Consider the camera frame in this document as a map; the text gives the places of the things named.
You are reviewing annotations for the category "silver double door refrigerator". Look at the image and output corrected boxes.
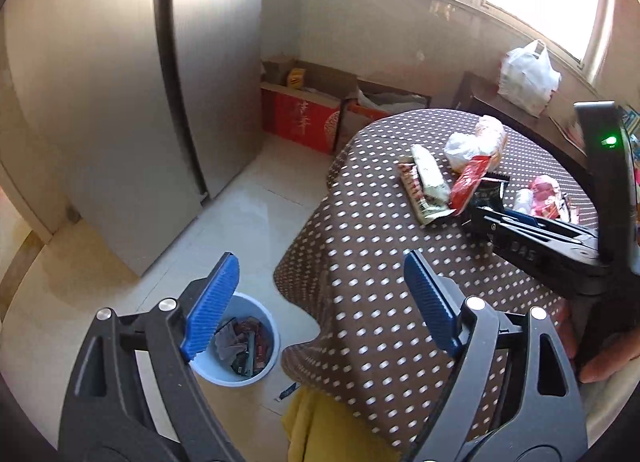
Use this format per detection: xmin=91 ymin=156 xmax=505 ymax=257
xmin=5 ymin=0 xmax=266 ymax=278

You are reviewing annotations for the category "person's yellow trouser leg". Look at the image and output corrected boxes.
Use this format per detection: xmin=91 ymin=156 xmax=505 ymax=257
xmin=281 ymin=384 xmax=401 ymax=462

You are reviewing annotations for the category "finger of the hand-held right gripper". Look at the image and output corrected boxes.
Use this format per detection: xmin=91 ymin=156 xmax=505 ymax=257
xmin=502 ymin=209 xmax=598 ymax=240
xmin=467 ymin=206 xmax=551 ymax=243

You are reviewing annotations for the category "pink red wrapper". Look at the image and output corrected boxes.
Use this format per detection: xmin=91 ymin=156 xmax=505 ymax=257
xmin=527 ymin=175 xmax=581 ymax=223

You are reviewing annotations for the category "black snack packet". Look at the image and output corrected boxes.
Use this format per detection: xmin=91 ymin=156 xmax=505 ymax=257
xmin=462 ymin=175 xmax=510 ymax=223

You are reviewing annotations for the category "light blue plastic bin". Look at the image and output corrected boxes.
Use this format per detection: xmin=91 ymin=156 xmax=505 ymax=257
xmin=187 ymin=292 xmax=281 ymax=388

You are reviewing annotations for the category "red snack packet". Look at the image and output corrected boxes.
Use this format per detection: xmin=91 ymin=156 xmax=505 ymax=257
xmin=449 ymin=155 xmax=494 ymax=210

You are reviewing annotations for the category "person's right hand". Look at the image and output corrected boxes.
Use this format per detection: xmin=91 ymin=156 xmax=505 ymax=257
xmin=575 ymin=332 xmax=640 ymax=385

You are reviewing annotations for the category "large white plastic bag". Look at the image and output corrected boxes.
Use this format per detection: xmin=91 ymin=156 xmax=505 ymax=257
xmin=500 ymin=40 xmax=562 ymax=117

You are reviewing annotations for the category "small white wrapper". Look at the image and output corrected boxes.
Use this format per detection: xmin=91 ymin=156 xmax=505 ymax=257
xmin=512 ymin=187 xmax=536 ymax=215

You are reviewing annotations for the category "red cardboard box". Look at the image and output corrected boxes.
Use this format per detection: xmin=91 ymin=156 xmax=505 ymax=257
xmin=260 ymin=56 xmax=358 ymax=155

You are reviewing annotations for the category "pink booklet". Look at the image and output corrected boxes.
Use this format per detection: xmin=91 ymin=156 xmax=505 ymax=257
xmin=550 ymin=116 xmax=587 ymax=150

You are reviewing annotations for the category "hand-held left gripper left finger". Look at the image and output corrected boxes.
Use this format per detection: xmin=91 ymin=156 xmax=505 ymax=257
xmin=59 ymin=252 xmax=246 ymax=462

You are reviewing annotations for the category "red patterned wrapper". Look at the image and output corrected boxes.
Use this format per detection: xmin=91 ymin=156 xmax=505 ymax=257
xmin=398 ymin=162 xmax=456 ymax=228

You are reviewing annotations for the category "crumpled white plastic sheet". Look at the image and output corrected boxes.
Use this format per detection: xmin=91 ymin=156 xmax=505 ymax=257
xmin=357 ymin=90 xmax=426 ymax=116

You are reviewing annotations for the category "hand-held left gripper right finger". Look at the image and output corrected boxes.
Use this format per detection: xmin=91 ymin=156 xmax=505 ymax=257
xmin=403 ymin=249 xmax=588 ymax=462

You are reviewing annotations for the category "open brown cardboard box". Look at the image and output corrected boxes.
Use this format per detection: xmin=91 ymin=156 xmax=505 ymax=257
xmin=340 ymin=77 xmax=431 ymax=148

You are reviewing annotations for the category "brown polka dot tablecloth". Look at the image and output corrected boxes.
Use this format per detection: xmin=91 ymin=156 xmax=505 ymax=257
xmin=274 ymin=110 xmax=601 ymax=462

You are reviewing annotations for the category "clear orange plastic bag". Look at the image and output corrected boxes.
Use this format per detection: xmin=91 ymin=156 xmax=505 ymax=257
xmin=472 ymin=115 xmax=510 ymax=163

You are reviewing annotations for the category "pile of wrappers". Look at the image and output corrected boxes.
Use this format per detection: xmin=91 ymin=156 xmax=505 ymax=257
xmin=215 ymin=317 xmax=271 ymax=377

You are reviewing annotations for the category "small white plastic bag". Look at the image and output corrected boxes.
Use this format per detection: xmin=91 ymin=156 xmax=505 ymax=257
xmin=444 ymin=129 xmax=483 ymax=173

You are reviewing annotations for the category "long white wrapper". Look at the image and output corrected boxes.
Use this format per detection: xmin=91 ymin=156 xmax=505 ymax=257
xmin=410 ymin=143 xmax=450 ymax=203

